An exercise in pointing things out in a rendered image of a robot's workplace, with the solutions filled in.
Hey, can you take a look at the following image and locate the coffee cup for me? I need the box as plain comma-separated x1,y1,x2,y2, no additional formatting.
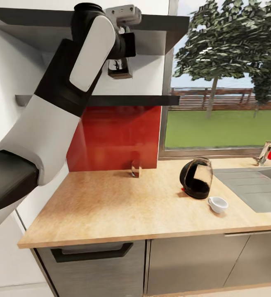
207,197,228,213

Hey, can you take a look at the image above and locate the bottle of coffee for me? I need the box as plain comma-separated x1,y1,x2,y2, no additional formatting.
108,26,133,80

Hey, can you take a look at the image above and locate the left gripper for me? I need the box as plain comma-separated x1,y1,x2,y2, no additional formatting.
112,32,136,60

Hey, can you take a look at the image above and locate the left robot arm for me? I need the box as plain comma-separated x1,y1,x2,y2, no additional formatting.
0,2,141,224

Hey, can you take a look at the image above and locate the electric kettle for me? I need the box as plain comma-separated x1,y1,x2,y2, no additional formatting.
180,157,213,199

